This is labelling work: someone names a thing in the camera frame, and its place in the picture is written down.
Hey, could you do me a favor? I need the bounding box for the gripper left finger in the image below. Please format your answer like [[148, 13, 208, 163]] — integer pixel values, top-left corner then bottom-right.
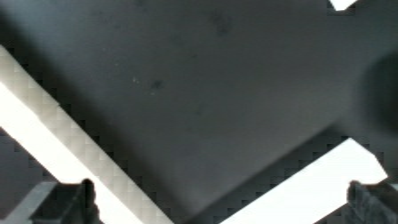
[[4, 179, 103, 224]]

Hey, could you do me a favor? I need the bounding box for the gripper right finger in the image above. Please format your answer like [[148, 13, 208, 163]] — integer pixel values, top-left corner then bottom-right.
[[345, 181, 398, 224]]

